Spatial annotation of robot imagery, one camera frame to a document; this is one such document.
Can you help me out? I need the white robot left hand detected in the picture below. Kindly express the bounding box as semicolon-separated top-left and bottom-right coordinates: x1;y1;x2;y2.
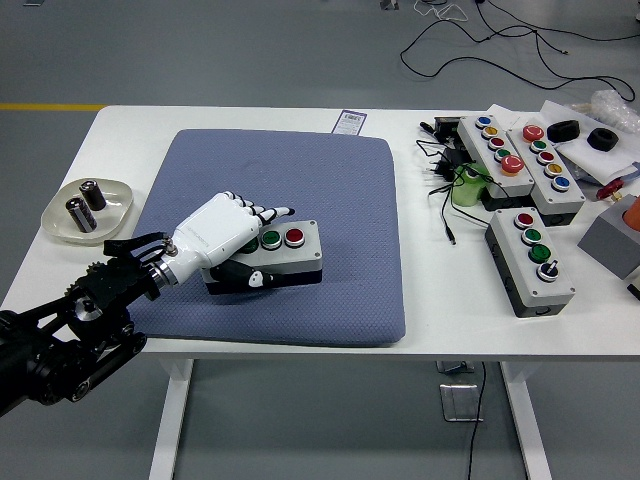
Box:
167;190;296;290

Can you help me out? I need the grey four-button control box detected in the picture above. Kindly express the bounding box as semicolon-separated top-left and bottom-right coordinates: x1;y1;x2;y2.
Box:
483;207;576;319
199;219;324;296

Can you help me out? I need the red mushroom button part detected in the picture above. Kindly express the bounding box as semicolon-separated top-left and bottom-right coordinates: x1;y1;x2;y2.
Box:
597;178;626;202

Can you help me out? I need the cream shallow dish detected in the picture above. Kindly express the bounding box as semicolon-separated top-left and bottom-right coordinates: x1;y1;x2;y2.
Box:
40;177;136;246

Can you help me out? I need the blue-grey padded mat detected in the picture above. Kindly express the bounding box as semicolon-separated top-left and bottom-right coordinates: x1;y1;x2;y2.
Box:
130;128;407;349

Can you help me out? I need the purple-edged label sticker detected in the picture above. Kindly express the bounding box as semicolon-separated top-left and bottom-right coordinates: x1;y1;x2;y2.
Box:
333;109;368;135

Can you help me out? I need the white table leg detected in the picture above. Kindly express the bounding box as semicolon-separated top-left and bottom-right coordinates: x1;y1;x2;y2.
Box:
148;358;195;480
499;360;554;480

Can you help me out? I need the small black box device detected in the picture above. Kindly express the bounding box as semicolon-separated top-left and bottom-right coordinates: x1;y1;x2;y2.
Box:
432;115;464;146

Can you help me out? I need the light green plastic block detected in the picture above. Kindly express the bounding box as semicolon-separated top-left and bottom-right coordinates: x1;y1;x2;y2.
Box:
451;164;494;207

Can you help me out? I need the metal floor socket plate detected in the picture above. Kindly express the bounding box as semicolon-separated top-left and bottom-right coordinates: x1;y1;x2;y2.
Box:
438;382;485;424

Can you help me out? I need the white foam sheet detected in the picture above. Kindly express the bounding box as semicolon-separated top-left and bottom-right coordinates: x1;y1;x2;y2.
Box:
539;99;640;186

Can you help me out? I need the grey rectangular block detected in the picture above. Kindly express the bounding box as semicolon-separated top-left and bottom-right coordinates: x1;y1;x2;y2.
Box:
577;193;640;281

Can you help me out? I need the clear bubble wrap bag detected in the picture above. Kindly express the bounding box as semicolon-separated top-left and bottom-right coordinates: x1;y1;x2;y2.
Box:
569;89;640;134

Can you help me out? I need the black power adapter with cord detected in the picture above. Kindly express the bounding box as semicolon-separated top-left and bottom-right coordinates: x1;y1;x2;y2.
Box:
415;138;496;246

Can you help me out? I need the black cable under table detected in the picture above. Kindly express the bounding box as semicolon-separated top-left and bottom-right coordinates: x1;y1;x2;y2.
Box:
467;360;489;480

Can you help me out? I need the white floor cable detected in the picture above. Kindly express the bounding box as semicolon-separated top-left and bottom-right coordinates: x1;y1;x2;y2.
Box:
413;0;469;22

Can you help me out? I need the black foam ring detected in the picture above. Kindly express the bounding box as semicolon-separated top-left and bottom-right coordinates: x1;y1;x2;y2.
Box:
585;127;620;151
545;119;581;144

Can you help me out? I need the long black floor cable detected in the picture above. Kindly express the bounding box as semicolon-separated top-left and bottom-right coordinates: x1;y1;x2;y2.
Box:
398;0;640;101

